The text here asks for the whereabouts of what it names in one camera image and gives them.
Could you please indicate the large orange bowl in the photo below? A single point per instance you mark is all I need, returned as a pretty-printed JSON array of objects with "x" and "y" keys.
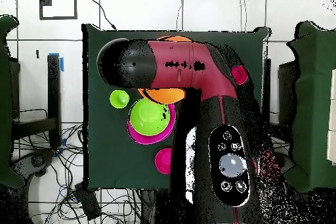
[{"x": 168, "y": 95}]

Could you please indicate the lime green bowl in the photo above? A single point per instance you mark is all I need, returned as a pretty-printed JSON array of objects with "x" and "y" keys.
[{"x": 147, "y": 119}]

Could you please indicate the large pink bowl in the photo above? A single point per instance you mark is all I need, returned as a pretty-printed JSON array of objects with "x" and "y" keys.
[{"x": 157, "y": 138}]

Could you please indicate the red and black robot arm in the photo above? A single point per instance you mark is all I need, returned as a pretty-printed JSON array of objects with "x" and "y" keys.
[{"x": 189, "y": 76}]

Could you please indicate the small red-pink bowl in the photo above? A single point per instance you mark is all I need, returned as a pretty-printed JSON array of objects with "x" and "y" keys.
[{"x": 162, "y": 161}]

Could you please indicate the lime green cup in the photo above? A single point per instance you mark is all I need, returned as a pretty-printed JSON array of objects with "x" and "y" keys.
[{"x": 118, "y": 98}]

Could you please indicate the dark green tablecloth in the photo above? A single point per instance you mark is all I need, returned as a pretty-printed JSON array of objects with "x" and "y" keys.
[{"x": 105, "y": 142}]

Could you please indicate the red-pink cup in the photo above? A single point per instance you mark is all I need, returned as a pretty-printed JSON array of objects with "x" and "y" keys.
[{"x": 239, "y": 75}]

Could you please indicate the blue tape strip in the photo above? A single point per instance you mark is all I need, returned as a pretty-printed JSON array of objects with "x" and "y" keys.
[{"x": 62, "y": 65}]

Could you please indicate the black floor box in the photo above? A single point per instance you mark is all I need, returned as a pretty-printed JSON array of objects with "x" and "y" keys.
[{"x": 88, "y": 203}]

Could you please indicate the black chair base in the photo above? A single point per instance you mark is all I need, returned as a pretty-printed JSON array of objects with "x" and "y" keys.
[{"x": 36, "y": 161}]

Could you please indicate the green cloth side table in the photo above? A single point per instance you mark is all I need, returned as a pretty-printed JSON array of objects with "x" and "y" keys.
[
  {"x": 5, "y": 103},
  {"x": 315, "y": 103}
]

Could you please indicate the black metal frame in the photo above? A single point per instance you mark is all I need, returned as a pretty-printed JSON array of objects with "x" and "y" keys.
[
  {"x": 287, "y": 90},
  {"x": 53, "y": 90}
]

